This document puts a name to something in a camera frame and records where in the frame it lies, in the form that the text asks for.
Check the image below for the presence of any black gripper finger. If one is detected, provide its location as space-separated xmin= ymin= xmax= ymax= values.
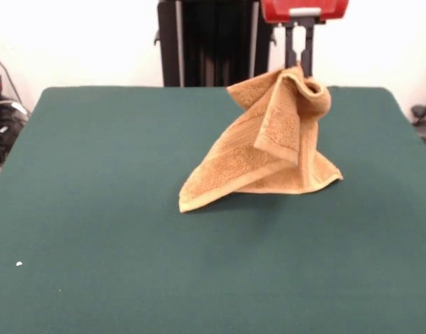
xmin=300 ymin=24 xmax=317 ymax=76
xmin=284 ymin=24 xmax=299 ymax=69

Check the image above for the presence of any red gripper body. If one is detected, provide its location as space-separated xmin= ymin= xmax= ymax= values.
xmin=261 ymin=0 xmax=350 ymax=25

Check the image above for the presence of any tan terry towel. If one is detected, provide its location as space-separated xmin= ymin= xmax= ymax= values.
xmin=177 ymin=65 xmax=345 ymax=214

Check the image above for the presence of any dark green table cloth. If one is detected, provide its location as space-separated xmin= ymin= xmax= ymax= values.
xmin=0 ymin=86 xmax=426 ymax=334

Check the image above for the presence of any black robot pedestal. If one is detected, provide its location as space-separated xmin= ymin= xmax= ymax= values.
xmin=152 ymin=0 xmax=278 ymax=88

